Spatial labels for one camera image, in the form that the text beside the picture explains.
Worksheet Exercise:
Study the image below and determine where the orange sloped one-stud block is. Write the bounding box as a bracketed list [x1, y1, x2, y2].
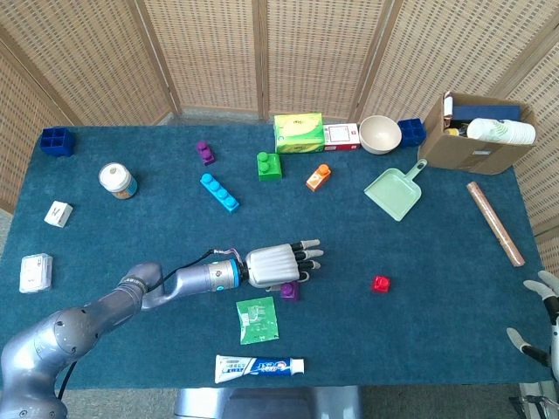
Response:
[305, 163, 332, 193]

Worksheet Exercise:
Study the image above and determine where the small white cube box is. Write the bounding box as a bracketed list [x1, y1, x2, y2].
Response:
[43, 200, 74, 229]

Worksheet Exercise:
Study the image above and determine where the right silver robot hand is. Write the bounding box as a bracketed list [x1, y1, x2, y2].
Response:
[506, 269, 559, 381]

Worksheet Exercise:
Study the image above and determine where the cardboard box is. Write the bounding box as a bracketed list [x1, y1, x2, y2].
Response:
[418, 92, 539, 176]

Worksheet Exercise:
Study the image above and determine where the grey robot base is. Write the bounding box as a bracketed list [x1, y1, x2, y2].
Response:
[174, 386, 363, 419]

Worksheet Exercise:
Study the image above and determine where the dark blue flat box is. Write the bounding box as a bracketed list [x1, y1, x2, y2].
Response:
[452, 103, 523, 123]

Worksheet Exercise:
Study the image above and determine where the dark blue lego block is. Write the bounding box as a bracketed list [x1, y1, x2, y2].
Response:
[397, 118, 427, 148]

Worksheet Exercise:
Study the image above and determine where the clear jar white lid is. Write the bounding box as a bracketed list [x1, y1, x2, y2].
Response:
[98, 161, 139, 201]

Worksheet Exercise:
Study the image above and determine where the light blue four-stud block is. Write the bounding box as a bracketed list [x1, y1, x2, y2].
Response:
[199, 172, 241, 215]

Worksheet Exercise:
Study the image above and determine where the wicker folding screen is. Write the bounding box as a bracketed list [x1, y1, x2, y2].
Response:
[0, 0, 559, 280]

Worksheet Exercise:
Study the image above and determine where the blue carpet table cover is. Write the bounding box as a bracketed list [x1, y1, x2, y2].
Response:
[0, 125, 555, 391]

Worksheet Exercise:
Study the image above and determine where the brown cork roll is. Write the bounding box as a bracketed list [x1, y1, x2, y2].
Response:
[466, 181, 526, 268]

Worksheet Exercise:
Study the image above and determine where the red and white box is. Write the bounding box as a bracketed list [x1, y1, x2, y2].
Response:
[322, 122, 362, 153]

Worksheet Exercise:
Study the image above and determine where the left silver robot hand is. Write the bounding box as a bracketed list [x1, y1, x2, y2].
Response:
[245, 238, 325, 292]

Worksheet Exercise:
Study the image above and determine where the white flat pack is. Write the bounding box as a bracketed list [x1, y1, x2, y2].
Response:
[18, 253, 54, 294]

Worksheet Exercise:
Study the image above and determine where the beige bowl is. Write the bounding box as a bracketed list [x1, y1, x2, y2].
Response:
[358, 114, 403, 156]

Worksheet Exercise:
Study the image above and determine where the green tissue pack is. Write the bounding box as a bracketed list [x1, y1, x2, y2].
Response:
[273, 113, 326, 155]

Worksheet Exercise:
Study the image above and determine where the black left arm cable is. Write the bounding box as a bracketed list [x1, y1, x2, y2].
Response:
[56, 247, 242, 401]

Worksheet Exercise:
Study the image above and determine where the stack of paper cups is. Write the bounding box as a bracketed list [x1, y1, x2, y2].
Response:
[466, 117, 537, 146]

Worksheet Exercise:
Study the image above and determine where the green sachet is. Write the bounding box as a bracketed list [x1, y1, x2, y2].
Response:
[235, 296, 280, 347]

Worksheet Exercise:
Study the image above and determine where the green two-stud block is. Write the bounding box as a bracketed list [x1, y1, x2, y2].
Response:
[256, 151, 283, 182]

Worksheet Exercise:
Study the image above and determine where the blue white toothpaste tube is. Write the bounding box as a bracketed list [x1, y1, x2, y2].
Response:
[214, 354, 306, 385]

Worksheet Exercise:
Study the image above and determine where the small purple two-stud block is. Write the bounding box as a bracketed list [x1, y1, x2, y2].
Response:
[195, 140, 217, 167]

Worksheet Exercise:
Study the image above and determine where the light green dustpan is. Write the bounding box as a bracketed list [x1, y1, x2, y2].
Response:
[363, 158, 429, 223]

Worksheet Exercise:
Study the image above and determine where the blue compartment box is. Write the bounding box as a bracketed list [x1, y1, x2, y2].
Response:
[39, 127, 75, 157]

